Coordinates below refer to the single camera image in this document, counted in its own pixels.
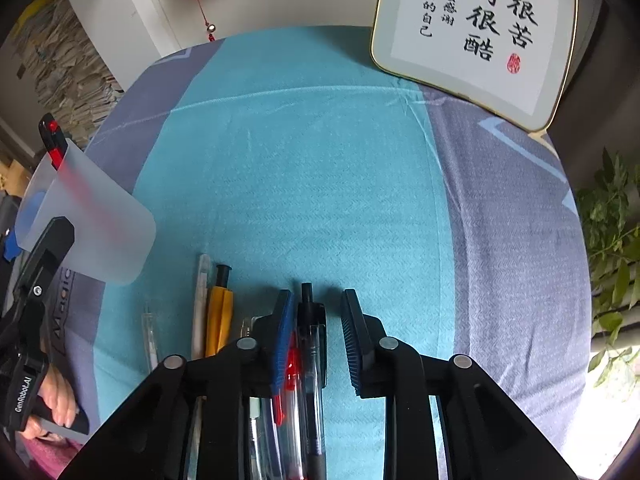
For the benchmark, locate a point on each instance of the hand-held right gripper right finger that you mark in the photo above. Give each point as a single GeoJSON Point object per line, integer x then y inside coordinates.
{"type": "Point", "coordinates": [351, 345]}

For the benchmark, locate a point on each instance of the white pen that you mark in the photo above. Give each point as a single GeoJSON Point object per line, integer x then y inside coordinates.
{"type": "Point", "coordinates": [201, 305]}

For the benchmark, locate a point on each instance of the person's left hand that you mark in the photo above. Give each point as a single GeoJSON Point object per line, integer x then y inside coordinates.
{"type": "Point", "coordinates": [55, 400]}

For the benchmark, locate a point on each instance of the white bookshelf cabinet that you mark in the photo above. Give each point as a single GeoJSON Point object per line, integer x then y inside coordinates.
{"type": "Point", "coordinates": [125, 10]}

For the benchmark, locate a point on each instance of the black-topped clear pen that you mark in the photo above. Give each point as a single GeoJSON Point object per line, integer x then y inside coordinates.
{"type": "Point", "coordinates": [307, 320]}

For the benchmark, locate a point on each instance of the blue grey printed tablecloth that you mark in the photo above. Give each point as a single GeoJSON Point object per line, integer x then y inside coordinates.
{"type": "Point", "coordinates": [325, 160]}

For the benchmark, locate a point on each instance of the framed calligraphy sign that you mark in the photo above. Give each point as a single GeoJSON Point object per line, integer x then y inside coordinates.
{"type": "Point", "coordinates": [475, 35]}

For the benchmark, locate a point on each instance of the clear pen with red parts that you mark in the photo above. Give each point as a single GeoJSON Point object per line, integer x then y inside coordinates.
{"type": "Point", "coordinates": [290, 375]}

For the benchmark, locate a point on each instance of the person's left forearm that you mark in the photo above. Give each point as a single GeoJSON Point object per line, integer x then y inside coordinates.
{"type": "Point", "coordinates": [50, 457]}

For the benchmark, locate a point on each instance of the translucent plastic cup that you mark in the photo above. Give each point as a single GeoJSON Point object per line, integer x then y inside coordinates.
{"type": "Point", "coordinates": [100, 220]}

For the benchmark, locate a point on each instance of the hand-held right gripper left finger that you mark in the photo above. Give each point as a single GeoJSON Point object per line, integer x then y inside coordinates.
{"type": "Point", "coordinates": [281, 345]}

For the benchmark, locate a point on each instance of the green potted plant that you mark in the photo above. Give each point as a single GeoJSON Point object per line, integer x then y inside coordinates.
{"type": "Point", "coordinates": [610, 240]}

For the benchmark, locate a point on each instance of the pile of stacked books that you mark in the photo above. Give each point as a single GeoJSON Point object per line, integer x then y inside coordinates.
{"type": "Point", "coordinates": [65, 75]}

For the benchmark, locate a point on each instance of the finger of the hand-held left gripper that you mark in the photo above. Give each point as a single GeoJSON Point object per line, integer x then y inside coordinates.
{"type": "Point", "coordinates": [50, 250]}
{"type": "Point", "coordinates": [31, 212]}

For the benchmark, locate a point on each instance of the clear plastic pen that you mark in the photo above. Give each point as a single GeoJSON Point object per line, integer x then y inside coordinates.
{"type": "Point", "coordinates": [148, 335]}
{"type": "Point", "coordinates": [256, 425]}

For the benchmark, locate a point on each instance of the yellow pen with black tip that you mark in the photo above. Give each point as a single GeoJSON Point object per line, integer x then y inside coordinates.
{"type": "Point", "coordinates": [220, 310]}

